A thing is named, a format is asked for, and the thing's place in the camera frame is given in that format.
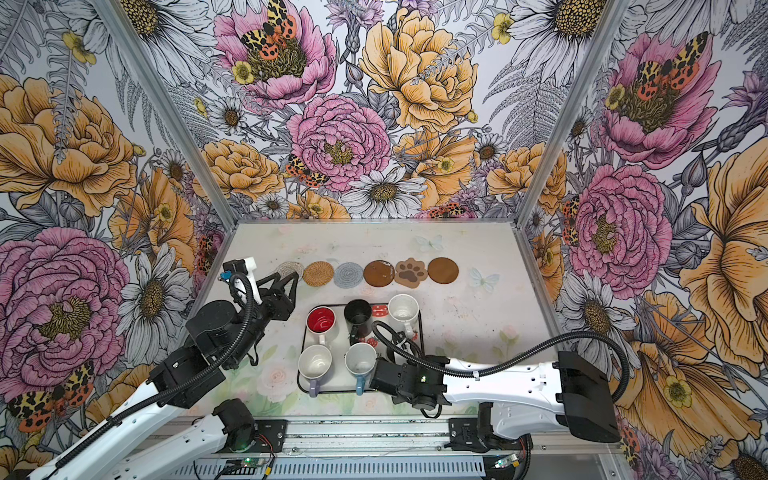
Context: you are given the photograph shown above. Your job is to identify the grey crochet coaster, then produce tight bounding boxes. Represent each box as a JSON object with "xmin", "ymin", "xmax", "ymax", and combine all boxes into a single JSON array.
[{"xmin": 333, "ymin": 262, "xmax": 364, "ymax": 289}]

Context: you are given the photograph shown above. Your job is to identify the white mug purple handle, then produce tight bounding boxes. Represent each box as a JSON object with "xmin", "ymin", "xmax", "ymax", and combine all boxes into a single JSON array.
[{"xmin": 298, "ymin": 344, "xmax": 333, "ymax": 398}]

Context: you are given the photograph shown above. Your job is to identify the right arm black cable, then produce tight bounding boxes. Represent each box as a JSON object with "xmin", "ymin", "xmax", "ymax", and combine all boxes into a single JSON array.
[{"xmin": 371, "ymin": 320, "xmax": 631, "ymax": 480}]

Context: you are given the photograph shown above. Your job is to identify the right small circuit board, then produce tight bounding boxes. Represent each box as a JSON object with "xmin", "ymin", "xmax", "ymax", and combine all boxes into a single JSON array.
[{"xmin": 493, "ymin": 453, "xmax": 520, "ymax": 469}]

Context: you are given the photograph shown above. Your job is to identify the red interior mug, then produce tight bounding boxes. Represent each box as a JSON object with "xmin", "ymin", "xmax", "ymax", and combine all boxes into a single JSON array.
[{"xmin": 306, "ymin": 306, "xmax": 338, "ymax": 347}]

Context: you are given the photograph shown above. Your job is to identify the aluminium front rail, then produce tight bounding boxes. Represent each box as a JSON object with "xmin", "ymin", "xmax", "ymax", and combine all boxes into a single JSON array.
[{"xmin": 107, "ymin": 413, "xmax": 625, "ymax": 460}]

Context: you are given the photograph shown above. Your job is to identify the green circuit board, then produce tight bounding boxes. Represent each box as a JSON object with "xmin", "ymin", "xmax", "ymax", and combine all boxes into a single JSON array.
[{"xmin": 221, "ymin": 458, "xmax": 272, "ymax": 477}]

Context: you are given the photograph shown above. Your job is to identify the woven rattan coaster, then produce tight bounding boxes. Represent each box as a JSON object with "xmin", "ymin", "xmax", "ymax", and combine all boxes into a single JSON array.
[{"xmin": 302, "ymin": 261, "xmax": 335, "ymax": 287}]

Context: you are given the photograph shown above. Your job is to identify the white mug blue handle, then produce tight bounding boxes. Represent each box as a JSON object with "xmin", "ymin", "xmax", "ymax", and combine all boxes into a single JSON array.
[{"xmin": 344, "ymin": 342, "xmax": 378, "ymax": 396}]

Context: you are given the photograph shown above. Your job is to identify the white tray with strawberries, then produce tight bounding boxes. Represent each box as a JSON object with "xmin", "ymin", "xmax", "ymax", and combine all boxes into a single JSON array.
[{"xmin": 297, "ymin": 302, "xmax": 424, "ymax": 397}]

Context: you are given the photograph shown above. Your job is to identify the matte brown wooden coaster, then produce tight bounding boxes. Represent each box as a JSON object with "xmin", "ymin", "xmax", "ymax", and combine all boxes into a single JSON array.
[{"xmin": 427, "ymin": 257, "xmax": 460, "ymax": 285}]

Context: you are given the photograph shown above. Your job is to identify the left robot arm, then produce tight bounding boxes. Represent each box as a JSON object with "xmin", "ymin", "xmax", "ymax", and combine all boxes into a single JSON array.
[{"xmin": 25, "ymin": 272, "xmax": 299, "ymax": 479}]

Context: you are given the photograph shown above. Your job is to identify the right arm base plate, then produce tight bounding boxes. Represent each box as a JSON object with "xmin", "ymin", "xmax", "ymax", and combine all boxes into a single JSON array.
[{"xmin": 443, "ymin": 418, "xmax": 532, "ymax": 454}]

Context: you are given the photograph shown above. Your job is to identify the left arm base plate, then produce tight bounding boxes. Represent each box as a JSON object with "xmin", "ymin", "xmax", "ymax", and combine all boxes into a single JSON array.
[{"xmin": 225, "ymin": 419, "xmax": 288, "ymax": 453}]

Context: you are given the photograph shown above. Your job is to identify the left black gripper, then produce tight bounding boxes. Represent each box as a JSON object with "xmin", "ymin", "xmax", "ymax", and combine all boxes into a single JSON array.
[{"xmin": 223, "ymin": 271, "xmax": 300, "ymax": 365}]

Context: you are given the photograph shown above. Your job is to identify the black mug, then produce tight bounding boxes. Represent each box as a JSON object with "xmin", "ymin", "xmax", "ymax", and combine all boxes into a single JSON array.
[{"xmin": 343, "ymin": 299, "xmax": 372, "ymax": 345}]

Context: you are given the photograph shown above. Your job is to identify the glossy brown wooden coaster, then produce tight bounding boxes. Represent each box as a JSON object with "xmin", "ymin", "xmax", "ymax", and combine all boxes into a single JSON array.
[{"xmin": 363, "ymin": 260, "xmax": 395, "ymax": 288}]

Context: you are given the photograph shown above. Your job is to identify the cork paw print coaster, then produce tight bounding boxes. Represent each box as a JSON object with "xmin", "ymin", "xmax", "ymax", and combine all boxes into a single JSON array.
[{"xmin": 394, "ymin": 258, "xmax": 429, "ymax": 289}]

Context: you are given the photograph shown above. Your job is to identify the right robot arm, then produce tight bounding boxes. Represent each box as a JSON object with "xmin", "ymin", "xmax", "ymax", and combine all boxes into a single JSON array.
[{"xmin": 370, "ymin": 352, "xmax": 620, "ymax": 453}]

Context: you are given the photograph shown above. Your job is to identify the multicolour rope coaster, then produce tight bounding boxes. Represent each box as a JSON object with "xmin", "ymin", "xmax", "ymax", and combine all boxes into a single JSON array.
[{"xmin": 275, "ymin": 261, "xmax": 304, "ymax": 278}]

